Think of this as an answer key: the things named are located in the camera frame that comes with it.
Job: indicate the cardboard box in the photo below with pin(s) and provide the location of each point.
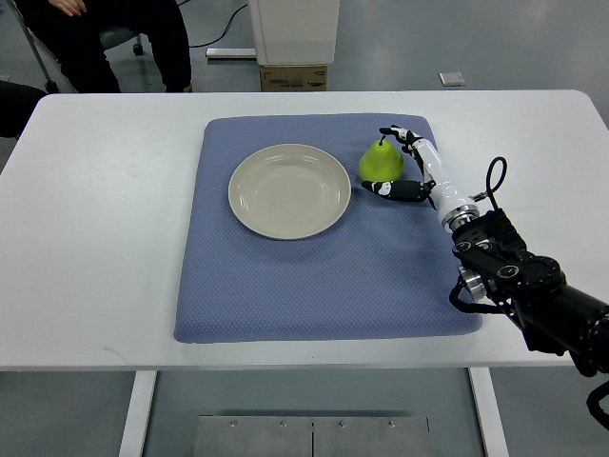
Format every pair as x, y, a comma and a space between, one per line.
293, 78

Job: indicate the beige round plate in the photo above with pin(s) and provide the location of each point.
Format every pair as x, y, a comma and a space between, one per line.
289, 191

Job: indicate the grey floor plate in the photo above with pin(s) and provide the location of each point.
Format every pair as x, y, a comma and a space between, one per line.
451, 79

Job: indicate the office chair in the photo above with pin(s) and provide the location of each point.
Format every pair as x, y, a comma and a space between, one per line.
110, 38

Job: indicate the right white table leg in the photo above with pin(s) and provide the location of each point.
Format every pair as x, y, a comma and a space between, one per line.
488, 413

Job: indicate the white cabinet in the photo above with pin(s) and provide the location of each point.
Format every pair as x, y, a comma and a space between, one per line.
294, 32

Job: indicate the green pear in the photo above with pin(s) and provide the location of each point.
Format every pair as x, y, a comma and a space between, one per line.
381, 163

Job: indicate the metal floor rail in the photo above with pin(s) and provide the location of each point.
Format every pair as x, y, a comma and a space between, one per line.
231, 54

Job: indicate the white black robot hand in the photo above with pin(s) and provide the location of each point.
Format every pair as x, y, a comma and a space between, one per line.
454, 207

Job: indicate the white table leg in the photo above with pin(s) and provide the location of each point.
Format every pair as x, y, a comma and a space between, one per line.
488, 413
139, 408

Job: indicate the blue textured mat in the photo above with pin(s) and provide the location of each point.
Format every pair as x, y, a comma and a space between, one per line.
384, 270

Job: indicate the left white table leg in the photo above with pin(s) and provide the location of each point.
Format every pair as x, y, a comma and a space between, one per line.
139, 408

